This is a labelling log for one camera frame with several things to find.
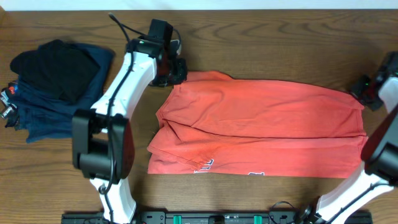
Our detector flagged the red t-shirt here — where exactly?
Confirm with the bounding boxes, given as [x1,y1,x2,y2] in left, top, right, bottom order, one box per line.
[148,72,368,178]

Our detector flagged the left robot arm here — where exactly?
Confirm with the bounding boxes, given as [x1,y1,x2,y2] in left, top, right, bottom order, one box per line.
[62,19,187,223]

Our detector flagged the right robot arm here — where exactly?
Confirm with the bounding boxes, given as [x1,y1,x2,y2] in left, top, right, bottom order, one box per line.
[295,52,397,224]

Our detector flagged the black folded garment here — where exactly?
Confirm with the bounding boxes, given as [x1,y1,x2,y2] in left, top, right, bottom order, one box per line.
[10,39,100,103]

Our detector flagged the navy blue folded garment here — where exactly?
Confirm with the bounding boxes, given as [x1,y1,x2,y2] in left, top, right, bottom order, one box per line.
[11,44,114,143]

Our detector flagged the dark garment with printed graphics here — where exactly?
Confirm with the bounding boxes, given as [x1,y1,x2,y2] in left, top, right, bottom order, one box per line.
[1,80,20,131]

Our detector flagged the left black cable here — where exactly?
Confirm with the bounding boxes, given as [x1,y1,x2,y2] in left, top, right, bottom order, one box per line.
[98,12,147,224]

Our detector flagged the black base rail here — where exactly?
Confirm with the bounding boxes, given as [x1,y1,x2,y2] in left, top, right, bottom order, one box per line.
[61,211,373,224]

